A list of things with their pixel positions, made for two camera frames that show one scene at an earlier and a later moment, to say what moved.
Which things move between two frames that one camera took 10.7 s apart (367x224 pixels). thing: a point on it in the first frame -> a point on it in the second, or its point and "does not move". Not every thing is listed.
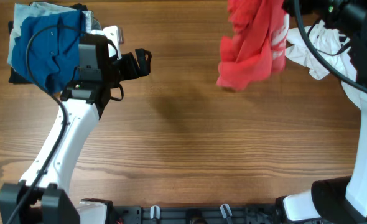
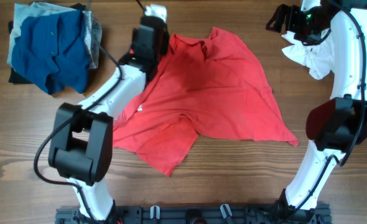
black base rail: [264, 214] does not move
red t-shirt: [255, 49] -> [205, 83]
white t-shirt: [333, 46] does not move
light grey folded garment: [38, 9] does not move
